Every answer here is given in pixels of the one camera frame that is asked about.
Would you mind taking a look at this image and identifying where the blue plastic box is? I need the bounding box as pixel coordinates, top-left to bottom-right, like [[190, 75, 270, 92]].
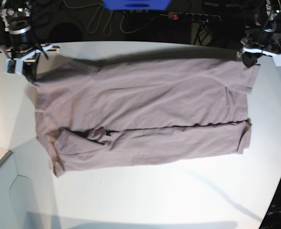
[[103, 0, 171, 10]]

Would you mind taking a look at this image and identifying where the white loose cable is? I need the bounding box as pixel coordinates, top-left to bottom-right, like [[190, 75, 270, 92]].
[[87, 9, 155, 34]]

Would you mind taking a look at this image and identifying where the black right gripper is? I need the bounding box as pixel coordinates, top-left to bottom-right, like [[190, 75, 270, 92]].
[[9, 30, 39, 83]]

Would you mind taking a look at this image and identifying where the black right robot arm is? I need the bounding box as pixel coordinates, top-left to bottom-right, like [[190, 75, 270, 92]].
[[0, 0, 40, 83]]

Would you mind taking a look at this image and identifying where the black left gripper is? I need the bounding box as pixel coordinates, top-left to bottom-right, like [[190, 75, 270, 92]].
[[241, 30, 281, 68]]

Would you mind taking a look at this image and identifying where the mauve grey t-shirt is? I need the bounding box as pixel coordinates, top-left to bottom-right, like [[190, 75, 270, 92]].
[[33, 59, 260, 177]]

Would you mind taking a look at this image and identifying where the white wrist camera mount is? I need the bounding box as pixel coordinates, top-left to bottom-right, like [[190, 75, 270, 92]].
[[237, 46, 281, 67], [0, 43, 60, 76]]

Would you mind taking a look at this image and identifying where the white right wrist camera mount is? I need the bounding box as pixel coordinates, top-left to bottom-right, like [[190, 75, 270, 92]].
[[0, 43, 60, 76]]

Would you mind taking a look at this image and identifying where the black power strip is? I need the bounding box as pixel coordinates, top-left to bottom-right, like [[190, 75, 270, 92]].
[[167, 12, 221, 23]]

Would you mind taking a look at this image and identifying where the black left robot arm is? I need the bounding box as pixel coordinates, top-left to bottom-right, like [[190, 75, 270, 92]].
[[237, 0, 281, 68]]

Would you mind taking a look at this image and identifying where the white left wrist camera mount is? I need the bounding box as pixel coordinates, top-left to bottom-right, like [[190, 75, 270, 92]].
[[237, 46, 281, 67]]

